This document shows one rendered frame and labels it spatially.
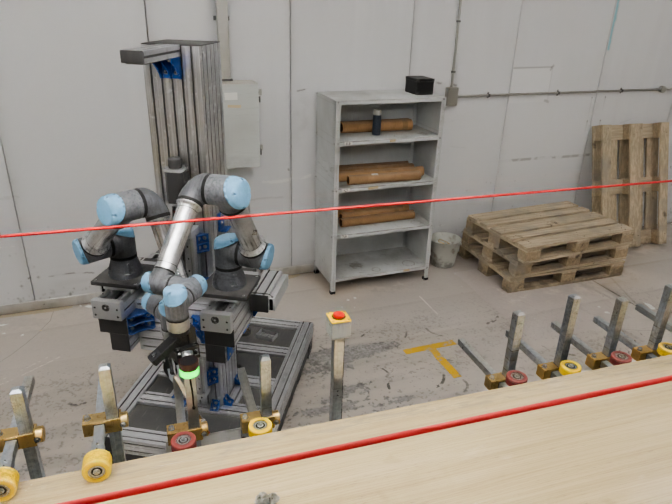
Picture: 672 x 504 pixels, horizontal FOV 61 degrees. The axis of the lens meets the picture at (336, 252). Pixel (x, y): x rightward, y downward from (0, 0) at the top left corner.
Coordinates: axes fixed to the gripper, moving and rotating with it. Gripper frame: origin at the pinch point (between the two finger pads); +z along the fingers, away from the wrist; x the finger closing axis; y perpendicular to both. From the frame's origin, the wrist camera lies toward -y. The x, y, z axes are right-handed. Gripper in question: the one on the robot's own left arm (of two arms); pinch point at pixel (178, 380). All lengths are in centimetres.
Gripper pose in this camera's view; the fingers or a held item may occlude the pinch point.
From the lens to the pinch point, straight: 210.3
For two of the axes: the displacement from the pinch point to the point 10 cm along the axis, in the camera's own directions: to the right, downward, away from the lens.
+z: -0.1, 9.1, 4.1
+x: -6.2, -3.3, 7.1
